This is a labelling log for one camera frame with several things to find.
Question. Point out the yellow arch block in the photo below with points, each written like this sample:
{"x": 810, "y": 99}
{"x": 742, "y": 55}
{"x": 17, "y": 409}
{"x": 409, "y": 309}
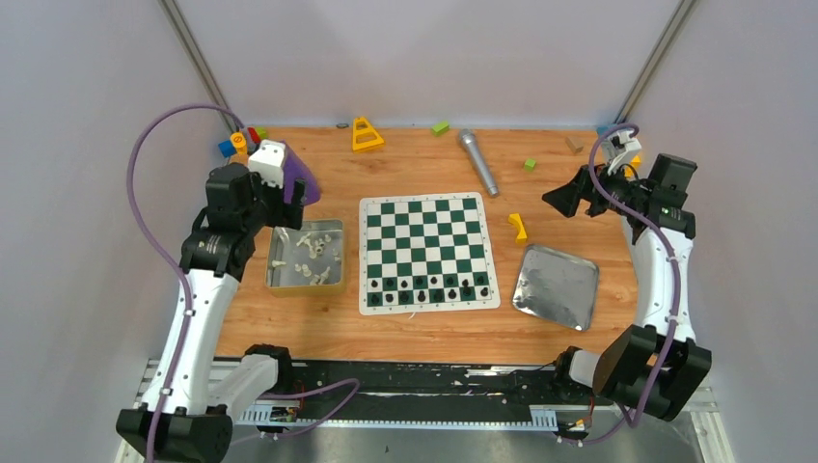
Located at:
{"x": 521, "y": 234}

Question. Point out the green white chess board mat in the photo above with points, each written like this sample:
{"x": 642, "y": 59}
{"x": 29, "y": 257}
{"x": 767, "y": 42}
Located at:
{"x": 426, "y": 235}

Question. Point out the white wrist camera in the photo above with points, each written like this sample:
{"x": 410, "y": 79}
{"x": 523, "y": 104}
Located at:
{"x": 620, "y": 150}
{"x": 268, "y": 161}

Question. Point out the brown wooden block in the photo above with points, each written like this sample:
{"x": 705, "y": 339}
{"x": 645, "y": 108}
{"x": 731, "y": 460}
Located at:
{"x": 575, "y": 144}

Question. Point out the blue cube block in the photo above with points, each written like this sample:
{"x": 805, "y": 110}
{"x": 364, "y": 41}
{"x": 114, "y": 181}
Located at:
{"x": 227, "y": 149}

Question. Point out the green block far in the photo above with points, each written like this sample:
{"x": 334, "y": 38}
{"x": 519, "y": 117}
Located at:
{"x": 440, "y": 128}

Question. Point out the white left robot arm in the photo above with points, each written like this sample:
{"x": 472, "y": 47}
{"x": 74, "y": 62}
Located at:
{"x": 181, "y": 417}

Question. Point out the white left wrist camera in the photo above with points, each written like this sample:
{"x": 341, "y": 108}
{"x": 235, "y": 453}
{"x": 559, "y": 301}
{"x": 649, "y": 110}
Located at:
{"x": 268, "y": 161}

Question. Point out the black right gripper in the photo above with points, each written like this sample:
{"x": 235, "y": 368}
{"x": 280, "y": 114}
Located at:
{"x": 566, "y": 199}

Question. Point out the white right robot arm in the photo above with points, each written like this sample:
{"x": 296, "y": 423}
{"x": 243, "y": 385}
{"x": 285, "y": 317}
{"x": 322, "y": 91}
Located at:
{"x": 655, "y": 365}

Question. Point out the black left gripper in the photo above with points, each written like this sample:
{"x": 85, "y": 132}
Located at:
{"x": 285, "y": 208}

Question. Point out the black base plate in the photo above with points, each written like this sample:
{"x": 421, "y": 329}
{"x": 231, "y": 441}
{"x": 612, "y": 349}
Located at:
{"x": 424, "y": 395}

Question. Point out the silver tin lid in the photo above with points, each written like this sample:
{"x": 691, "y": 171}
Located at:
{"x": 557, "y": 287}

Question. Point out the gold tin box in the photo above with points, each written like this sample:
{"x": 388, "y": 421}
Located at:
{"x": 307, "y": 262}

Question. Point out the purple metronome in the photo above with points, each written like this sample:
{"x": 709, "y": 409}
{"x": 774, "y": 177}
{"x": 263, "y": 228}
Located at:
{"x": 295, "y": 168}

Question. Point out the yellow red blue brick stack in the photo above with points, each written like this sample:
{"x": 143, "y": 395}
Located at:
{"x": 632, "y": 163}

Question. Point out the grey microphone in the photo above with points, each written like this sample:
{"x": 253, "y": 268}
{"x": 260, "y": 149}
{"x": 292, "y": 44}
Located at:
{"x": 468, "y": 141}

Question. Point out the yellow cylinder block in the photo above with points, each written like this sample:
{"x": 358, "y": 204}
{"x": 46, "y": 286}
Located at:
{"x": 239, "y": 143}

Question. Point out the red cylinder block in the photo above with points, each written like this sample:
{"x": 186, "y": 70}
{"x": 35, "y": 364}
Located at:
{"x": 253, "y": 135}

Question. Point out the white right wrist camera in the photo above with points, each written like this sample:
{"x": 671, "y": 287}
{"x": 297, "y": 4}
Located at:
{"x": 620, "y": 150}

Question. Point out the yellow triangle block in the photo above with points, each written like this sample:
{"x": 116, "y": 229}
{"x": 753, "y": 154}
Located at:
{"x": 365, "y": 136}

